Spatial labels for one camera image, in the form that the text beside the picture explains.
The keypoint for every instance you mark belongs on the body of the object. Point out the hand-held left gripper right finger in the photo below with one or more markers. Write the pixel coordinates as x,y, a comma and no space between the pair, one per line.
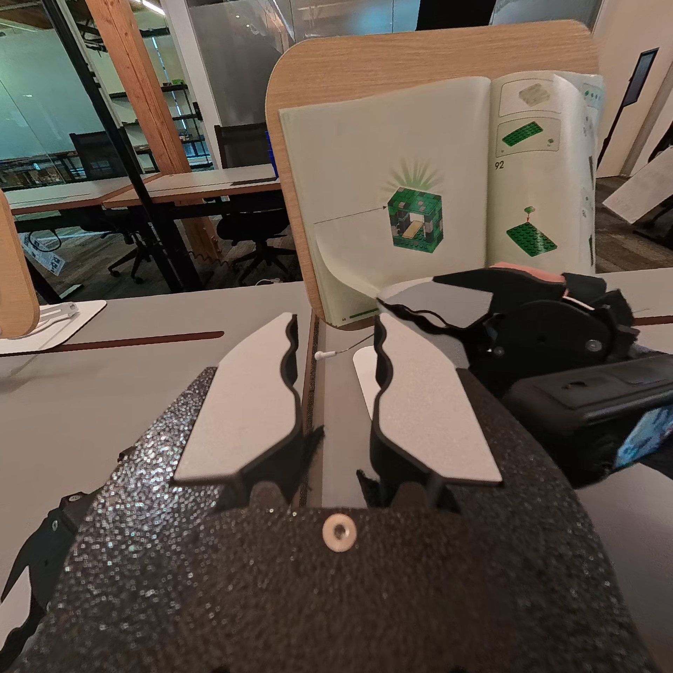
436,420

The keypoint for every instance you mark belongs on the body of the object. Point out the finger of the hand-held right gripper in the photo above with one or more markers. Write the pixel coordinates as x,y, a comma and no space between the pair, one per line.
447,302

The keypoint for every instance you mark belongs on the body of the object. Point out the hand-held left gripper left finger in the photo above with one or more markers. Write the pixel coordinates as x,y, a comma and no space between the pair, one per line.
242,410

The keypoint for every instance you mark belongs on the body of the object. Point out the brick instruction booklet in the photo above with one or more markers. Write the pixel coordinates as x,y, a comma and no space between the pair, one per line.
368,157

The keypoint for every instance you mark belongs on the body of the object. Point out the grey desk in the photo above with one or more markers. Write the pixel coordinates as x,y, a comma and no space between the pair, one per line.
79,410
342,447

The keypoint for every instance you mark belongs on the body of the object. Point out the far wood-edged desk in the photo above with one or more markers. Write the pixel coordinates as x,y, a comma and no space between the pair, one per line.
63,197
210,184

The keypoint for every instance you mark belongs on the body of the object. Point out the white paper on stand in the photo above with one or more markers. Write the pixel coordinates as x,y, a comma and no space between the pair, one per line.
641,189

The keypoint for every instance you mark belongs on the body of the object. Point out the black office chair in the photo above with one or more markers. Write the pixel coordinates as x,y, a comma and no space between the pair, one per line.
252,231
92,155

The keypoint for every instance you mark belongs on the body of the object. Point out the blue storage bins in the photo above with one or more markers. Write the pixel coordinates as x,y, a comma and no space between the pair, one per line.
272,152

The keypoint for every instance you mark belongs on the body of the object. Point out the black tablet on tripod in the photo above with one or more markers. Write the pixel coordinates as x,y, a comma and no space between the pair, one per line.
640,71

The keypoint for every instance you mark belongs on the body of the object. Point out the black hanging panel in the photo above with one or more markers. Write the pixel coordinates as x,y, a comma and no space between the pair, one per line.
452,13

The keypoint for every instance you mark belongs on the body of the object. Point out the wooden pillar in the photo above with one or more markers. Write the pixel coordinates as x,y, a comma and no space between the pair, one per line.
150,105

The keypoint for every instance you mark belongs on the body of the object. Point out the black metal post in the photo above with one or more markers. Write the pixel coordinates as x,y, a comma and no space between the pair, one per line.
101,105

